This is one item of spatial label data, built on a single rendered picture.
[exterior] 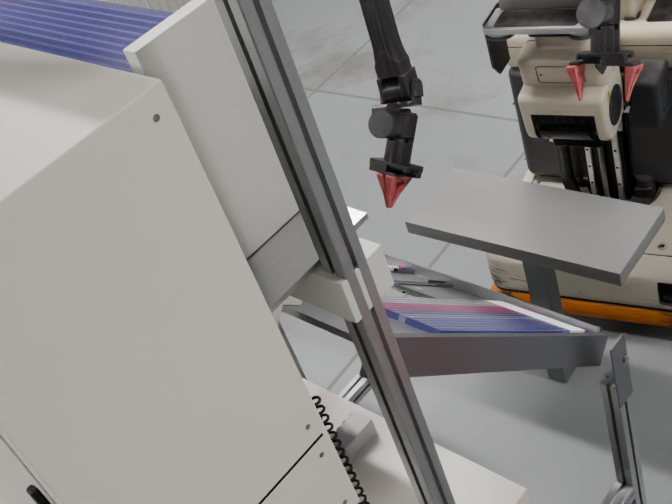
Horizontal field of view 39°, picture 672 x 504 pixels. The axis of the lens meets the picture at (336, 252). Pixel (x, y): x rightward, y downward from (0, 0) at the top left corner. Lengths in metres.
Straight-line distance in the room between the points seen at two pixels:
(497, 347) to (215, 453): 0.59
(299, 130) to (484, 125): 2.85
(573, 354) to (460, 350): 0.38
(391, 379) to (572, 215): 1.18
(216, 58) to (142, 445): 0.45
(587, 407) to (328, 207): 1.74
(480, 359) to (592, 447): 1.15
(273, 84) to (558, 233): 1.43
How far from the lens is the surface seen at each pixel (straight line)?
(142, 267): 1.00
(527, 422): 2.74
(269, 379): 1.18
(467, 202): 2.50
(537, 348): 1.69
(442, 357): 1.45
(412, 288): 1.93
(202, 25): 1.12
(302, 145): 1.05
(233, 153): 1.18
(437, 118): 3.99
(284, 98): 1.02
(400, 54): 2.00
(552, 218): 2.39
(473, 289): 2.06
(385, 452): 1.96
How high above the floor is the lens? 2.12
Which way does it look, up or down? 38 degrees down
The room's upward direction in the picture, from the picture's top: 21 degrees counter-clockwise
